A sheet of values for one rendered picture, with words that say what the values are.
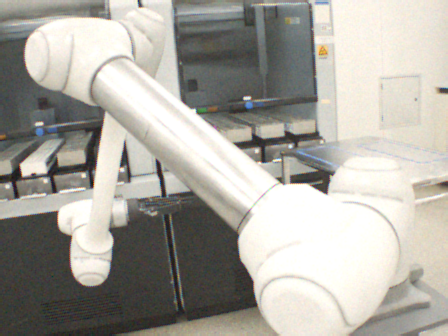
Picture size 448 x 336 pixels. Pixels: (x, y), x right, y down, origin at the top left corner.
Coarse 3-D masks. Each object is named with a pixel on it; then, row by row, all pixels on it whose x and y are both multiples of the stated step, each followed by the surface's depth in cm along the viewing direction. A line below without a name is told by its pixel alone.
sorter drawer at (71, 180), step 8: (72, 168) 152; (80, 168) 153; (88, 168) 157; (56, 176) 149; (64, 176) 149; (72, 176) 150; (80, 176) 151; (88, 176) 152; (56, 184) 149; (64, 184) 150; (72, 184) 151; (80, 184) 151; (88, 184) 152; (64, 192) 146; (72, 192) 147
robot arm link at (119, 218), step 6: (120, 198) 120; (114, 204) 117; (120, 204) 117; (126, 204) 119; (114, 210) 116; (120, 210) 116; (126, 210) 118; (114, 216) 116; (120, 216) 116; (126, 216) 118; (114, 222) 116; (120, 222) 117; (126, 222) 118
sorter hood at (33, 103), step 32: (0, 0) 161; (32, 0) 160; (64, 0) 160; (96, 0) 160; (0, 32) 139; (32, 32) 142; (0, 64) 141; (0, 96) 144; (32, 96) 147; (64, 96) 150; (0, 128) 146; (32, 128) 149; (64, 128) 151
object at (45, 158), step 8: (40, 152) 170; (48, 152) 168; (24, 160) 154; (32, 160) 153; (40, 160) 152; (48, 160) 170; (24, 168) 148; (32, 168) 149; (40, 168) 150; (48, 168) 155
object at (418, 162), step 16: (320, 144) 155; (336, 144) 153; (352, 144) 151; (368, 144) 148; (384, 144) 146; (400, 144) 144; (288, 160) 151; (304, 160) 134; (320, 160) 131; (336, 160) 129; (400, 160) 122; (416, 160) 120; (432, 160) 119; (288, 176) 153; (416, 176) 105; (432, 176) 103
